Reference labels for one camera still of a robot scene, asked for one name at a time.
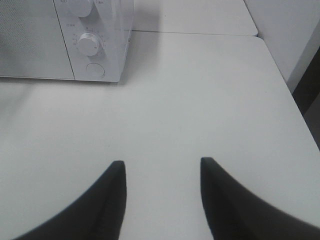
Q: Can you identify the white microwave door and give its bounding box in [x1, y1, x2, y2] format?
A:
[0, 0, 74, 80]

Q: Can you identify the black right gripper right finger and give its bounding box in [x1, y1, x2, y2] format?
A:
[200, 157, 320, 240]

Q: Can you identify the white microwave knob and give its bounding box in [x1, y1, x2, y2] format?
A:
[67, 0, 94, 18]
[77, 33, 102, 57]

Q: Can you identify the white microwave oven body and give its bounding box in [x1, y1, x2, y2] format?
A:
[0, 0, 135, 84]

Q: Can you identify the round white door release button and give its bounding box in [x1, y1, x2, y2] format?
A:
[86, 63, 105, 78]

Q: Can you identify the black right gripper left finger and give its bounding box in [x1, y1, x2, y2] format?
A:
[18, 160, 127, 240]

